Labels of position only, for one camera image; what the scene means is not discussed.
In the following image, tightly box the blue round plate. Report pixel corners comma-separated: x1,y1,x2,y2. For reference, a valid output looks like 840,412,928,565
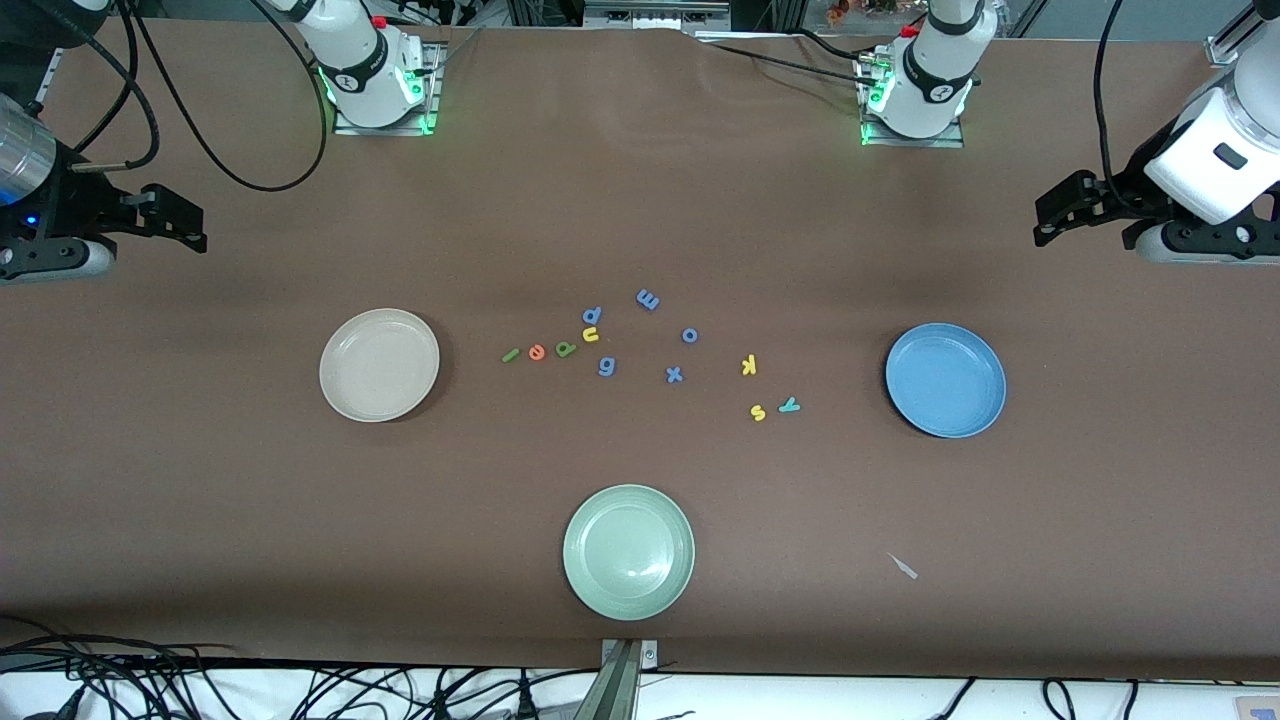
885,322,1008,439

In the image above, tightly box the beige brown round plate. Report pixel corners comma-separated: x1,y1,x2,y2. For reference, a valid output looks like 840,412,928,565
319,308,441,424

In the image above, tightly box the brown table cover sheet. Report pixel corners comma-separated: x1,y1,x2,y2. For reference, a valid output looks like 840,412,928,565
0,18,1280,683

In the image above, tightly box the green round plate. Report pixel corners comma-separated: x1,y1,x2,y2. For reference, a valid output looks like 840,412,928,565
562,484,696,622

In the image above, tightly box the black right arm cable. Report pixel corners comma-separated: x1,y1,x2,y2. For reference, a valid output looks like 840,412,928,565
118,0,331,193

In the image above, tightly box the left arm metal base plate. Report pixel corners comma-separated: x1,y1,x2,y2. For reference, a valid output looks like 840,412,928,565
858,55,966,149

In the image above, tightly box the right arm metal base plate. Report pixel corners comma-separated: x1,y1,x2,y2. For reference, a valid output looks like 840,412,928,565
333,40,443,137

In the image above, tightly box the aluminium frame structure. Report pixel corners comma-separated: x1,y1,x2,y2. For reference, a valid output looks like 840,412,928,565
505,0,736,33

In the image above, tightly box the metal mounting bracket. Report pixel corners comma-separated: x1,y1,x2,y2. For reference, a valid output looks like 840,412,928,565
598,638,659,720

